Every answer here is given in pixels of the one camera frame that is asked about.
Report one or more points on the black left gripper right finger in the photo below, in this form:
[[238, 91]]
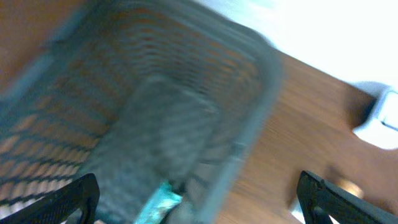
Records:
[[322, 201]]

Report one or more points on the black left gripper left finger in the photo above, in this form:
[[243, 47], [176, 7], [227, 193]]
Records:
[[82, 194]]

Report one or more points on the teal wet wipes pack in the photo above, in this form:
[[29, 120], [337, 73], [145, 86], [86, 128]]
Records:
[[162, 201]]

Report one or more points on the white barcode scanner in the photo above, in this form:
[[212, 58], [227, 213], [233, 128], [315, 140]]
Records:
[[380, 126]]

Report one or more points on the grey plastic mesh basket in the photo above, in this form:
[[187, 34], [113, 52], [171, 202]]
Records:
[[138, 93]]

